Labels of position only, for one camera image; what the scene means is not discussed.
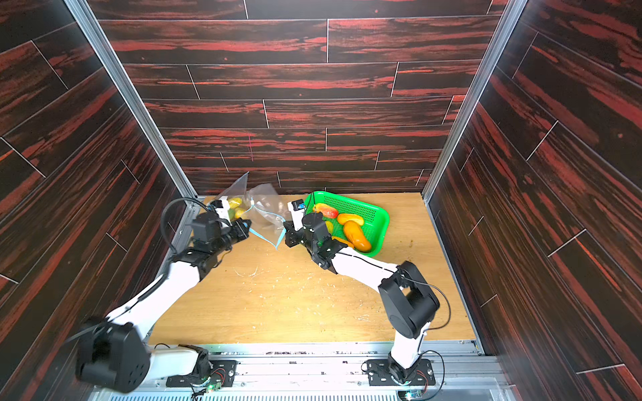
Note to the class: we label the aluminium front rail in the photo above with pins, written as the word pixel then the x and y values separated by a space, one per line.
pixel 339 376

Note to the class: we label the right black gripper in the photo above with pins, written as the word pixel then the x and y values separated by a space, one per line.
pixel 294 236

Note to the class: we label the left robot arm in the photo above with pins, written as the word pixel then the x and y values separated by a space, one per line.
pixel 112 353

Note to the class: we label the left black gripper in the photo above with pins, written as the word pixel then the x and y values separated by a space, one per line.
pixel 241 233

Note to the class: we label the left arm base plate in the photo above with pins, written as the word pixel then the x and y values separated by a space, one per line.
pixel 213 376

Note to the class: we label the green plastic basket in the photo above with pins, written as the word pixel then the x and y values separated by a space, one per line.
pixel 376 219

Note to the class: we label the red yellow mango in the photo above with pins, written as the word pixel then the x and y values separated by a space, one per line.
pixel 326 210

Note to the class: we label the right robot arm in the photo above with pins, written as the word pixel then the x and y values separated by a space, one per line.
pixel 409 301

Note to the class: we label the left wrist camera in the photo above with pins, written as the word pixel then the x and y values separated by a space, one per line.
pixel 221 207

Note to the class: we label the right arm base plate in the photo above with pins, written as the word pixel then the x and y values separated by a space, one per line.
pixel 385 372

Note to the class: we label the clear zip bag blue zipper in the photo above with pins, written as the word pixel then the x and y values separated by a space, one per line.
pixel 236 195

